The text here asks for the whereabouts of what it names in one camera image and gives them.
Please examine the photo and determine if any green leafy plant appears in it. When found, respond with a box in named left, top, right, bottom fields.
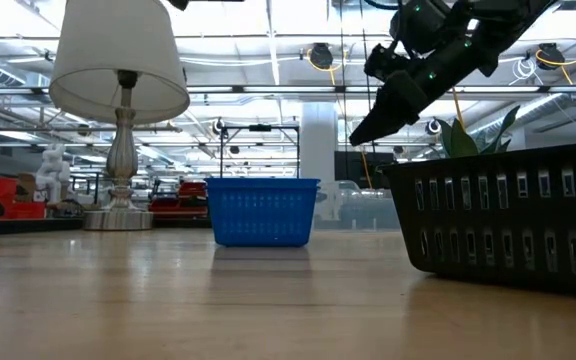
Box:
left=435, top=104, right=522, bottom=160

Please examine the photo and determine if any white building column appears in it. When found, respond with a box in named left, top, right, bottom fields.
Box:
left=300, top=102, right=340, bottom=222

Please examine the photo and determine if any brown cardboard box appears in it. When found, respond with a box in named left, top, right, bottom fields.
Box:
left=16, top=172, right=39, bottom=203

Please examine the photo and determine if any black table edge rail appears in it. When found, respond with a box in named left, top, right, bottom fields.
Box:
left=0, top=217, right=215, bottom=238

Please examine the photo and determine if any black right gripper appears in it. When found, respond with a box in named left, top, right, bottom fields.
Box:
left=348, top=27, right=500, bottom=148

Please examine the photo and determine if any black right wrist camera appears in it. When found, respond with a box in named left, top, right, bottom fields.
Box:
left=364, top=0, right=453, bottom=82

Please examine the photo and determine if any black hanging cable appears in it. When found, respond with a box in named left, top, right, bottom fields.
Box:
left=358, top=0, right=377, bottom=154
left=338, top=0, right=349, bottom=151

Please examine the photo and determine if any yellow hanging cable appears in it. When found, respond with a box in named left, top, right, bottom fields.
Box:
left=359, top=147, right=373, bottom=190
left=450, top=87, right=467, bottom=127

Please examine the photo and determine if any clear plastic bin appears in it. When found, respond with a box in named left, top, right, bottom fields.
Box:
left=312, top=179, right=402, bottom=232

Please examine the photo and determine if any white robot figure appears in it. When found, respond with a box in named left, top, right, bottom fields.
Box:
left=35, top=143, right=72, bottom=204

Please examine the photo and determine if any white shade silver table lamp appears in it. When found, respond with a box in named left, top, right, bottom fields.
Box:
left=48, top=0, right=191, bottom=232

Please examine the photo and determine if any red storage crate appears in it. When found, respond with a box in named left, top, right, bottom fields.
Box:
left=0, top=176, right=48, bottom=221

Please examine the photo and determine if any black monitor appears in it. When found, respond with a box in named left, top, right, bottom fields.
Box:
left=334, top=151, right=398, bottom=191

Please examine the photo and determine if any red tool chest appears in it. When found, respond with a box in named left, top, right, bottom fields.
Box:
left=148, top=180, right=209, bottom=220

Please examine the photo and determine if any black slotted plastic basket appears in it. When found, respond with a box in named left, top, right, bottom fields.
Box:
left=376, top=141, right=576, bottom=300

